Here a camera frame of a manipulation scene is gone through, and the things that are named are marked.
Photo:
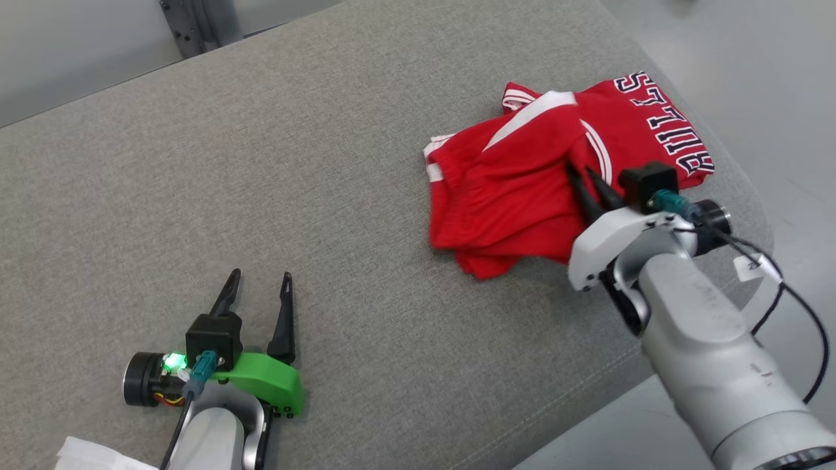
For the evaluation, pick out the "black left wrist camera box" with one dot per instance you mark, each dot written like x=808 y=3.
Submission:
x=214 y=339

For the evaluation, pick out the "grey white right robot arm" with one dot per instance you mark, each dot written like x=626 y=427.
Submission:
x=712 y=352

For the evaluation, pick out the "teal right camera connector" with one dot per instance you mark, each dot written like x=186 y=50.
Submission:
x=676 y=203

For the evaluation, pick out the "grey fabric sofa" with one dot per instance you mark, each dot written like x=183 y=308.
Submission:
x=261 y=163

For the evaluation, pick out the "white crumpled cloth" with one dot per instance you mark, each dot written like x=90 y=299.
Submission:
x=98 y=457

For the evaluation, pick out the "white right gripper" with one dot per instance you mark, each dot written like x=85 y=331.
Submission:
x=607 y=238

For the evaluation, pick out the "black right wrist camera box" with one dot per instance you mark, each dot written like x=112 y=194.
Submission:
x=650 y=186

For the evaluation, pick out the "teal camera connector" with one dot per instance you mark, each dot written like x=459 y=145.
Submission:
x=201 y=372
x=676 y=203

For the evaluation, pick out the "black perforated metal bracket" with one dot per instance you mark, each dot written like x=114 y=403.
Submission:
x=177 y=26

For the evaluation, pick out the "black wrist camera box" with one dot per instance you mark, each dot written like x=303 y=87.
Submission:
x=650 y=186
x=214 y=339

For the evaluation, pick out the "teal left camera connector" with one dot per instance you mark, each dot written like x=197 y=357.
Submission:
x=201 y=372

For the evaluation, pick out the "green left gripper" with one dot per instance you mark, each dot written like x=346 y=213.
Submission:
x=271 y=378

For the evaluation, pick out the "red white-striped shorts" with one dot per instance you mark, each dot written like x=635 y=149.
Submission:
x=509 y=196

